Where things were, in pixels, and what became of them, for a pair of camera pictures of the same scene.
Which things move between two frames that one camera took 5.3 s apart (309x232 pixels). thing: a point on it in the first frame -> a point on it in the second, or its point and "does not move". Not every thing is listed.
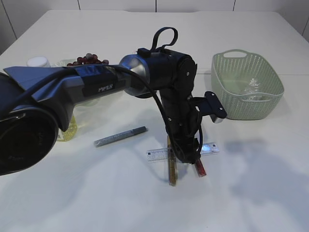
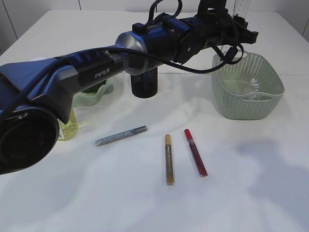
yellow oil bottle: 71,133 does not move
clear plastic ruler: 161,154 -> 240,8
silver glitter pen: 102,141 does not move
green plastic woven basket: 247,87 does not move
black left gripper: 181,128 -> 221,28
